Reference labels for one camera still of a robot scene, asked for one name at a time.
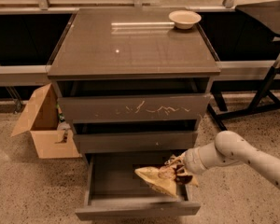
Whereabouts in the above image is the grey drawer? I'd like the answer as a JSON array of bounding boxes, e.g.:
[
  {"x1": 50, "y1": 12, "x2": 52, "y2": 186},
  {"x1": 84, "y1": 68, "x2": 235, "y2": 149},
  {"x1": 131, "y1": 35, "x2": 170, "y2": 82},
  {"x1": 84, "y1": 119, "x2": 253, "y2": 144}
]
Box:
[
  {"x1": 58, "y1": 94, "x2": 210, "y2": 123},
  {"x1": 74, "y1": 131, "x2": 198, "y2": 153},
  {"x1": 76, "y1": 151, "x2": 200, "y2": 221}
]

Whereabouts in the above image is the metal rail right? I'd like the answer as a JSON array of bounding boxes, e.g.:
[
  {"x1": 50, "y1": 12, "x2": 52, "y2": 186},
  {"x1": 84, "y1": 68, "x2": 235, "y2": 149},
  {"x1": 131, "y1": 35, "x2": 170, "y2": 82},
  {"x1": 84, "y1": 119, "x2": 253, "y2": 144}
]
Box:
[{"x1": 214, "y1": 61, "x2": 273, "y2": 81}]

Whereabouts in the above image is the grey bottom drawer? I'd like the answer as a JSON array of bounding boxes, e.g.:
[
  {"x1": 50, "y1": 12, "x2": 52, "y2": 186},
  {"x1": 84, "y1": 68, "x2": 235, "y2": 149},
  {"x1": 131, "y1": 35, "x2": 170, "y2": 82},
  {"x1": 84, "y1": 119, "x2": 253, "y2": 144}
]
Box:
[{"x1": 76, "y1": 151, "x2": 200, "y2": 221}]

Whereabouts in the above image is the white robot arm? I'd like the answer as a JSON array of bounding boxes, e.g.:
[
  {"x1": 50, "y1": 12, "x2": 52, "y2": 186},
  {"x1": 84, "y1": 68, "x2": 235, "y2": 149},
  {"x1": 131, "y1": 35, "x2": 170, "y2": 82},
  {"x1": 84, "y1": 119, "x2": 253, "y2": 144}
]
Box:
[{"x1": 165, "y1": 131, "x2": 280, "y2": 189}]

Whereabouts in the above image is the grey drawer cabinet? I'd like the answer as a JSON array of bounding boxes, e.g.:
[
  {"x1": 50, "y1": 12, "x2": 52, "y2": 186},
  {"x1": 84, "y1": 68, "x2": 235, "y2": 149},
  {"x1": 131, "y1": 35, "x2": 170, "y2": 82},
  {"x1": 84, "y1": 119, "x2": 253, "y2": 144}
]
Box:
[{"x1": 47, "y1": 7, "x2": 222, "y2": 166}]

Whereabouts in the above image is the open cardboard box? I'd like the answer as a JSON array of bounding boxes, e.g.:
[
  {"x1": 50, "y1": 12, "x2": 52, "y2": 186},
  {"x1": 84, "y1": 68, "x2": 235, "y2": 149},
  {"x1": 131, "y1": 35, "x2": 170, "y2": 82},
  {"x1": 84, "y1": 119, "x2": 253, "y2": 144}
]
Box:
[{"x1": 11, "y1": 84, "x2": 80, "y2": 159}]

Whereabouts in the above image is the brown chip bag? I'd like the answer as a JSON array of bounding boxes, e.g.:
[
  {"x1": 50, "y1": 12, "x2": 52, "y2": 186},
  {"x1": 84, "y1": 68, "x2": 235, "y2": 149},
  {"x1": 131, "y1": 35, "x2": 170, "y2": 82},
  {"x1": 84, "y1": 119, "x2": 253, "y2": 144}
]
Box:
[{"x1": 134, "y1": 165, "x2": 190, "y2": 198}]

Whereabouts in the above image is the metal rail left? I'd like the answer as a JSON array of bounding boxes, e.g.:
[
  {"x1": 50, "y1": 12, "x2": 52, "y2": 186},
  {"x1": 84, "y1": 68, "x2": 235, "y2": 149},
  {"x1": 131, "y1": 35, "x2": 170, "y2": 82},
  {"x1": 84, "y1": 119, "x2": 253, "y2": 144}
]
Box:
[{"x1": 0, "y1": 65, "x2": 50, "y2": 87}]

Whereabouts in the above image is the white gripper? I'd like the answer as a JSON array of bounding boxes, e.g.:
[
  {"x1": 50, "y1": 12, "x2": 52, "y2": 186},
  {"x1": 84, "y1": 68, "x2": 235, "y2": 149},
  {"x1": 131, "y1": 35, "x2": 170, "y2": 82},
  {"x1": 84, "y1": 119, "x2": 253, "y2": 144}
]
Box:
[{"x1": 165, "y1": 147, "x2": 206, "y2": 187}]

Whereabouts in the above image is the grey middle drawer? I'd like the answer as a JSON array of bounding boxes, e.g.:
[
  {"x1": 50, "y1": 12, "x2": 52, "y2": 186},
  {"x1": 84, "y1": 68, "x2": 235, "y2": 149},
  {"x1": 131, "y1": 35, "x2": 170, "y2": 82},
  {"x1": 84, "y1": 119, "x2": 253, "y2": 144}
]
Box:
[{"x1": 74, "y1": 131, "x2": 198, "y2": 153}]

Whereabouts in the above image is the metal rail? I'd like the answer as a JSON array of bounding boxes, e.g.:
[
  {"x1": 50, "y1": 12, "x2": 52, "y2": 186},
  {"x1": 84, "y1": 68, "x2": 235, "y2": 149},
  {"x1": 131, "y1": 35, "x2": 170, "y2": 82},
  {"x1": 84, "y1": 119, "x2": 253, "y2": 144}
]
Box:
[
  {"x1": 214, "y1": 61, "x2": 273, "y2": 81},
  {"x1": 0, "y1": 65, "x2": 50, "y2": 87}
]

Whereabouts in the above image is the white paper bowl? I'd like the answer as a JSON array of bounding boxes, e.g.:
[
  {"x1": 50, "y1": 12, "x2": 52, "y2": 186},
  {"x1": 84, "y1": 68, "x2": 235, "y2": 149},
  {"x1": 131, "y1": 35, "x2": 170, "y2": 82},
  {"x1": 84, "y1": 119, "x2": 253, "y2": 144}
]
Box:
[{"x1": 169, "y1": 10, "x2": 202, "y2": 30}]

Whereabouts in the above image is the bottle in cardboard box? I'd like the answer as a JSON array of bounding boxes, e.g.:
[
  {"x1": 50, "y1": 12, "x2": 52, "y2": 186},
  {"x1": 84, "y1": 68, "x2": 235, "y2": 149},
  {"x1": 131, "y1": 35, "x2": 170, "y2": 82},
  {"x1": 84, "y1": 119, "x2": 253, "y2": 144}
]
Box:
[{"x1": 56, "y1": 105, "x2": 70, "y2": 130}]

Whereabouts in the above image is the grey top drawer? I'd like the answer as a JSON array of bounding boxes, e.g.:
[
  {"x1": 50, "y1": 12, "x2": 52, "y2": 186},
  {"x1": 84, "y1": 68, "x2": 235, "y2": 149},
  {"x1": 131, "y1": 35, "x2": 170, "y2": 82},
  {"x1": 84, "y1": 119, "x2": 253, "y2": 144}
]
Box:
[{"x1": 58, "y1": 94, "x2": 210, "y2": 123}]

